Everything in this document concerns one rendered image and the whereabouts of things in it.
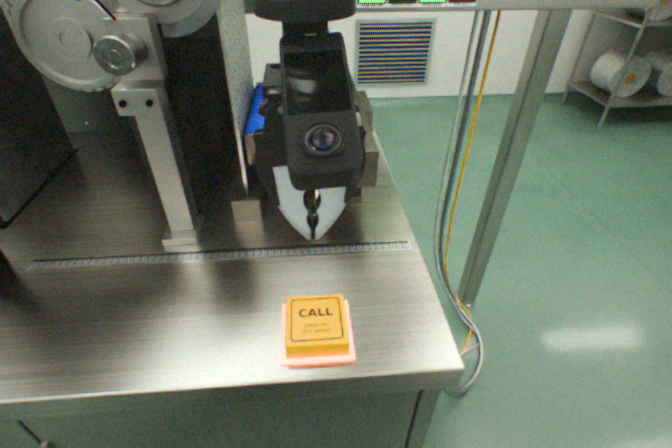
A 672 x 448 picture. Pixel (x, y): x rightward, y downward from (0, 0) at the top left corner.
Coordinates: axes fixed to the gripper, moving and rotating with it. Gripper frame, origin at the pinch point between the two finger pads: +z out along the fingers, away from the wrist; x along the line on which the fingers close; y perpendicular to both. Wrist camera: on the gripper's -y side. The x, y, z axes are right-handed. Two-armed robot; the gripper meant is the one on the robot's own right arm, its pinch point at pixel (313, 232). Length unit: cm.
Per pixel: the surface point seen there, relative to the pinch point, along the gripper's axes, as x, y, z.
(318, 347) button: -0.1, -3.5, 13.2
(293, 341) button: 2.6, -2.9, 12.7
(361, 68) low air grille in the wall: -48, 287, 74
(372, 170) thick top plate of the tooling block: -9.2, 19.5, 5.4
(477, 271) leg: -64, 72, 85
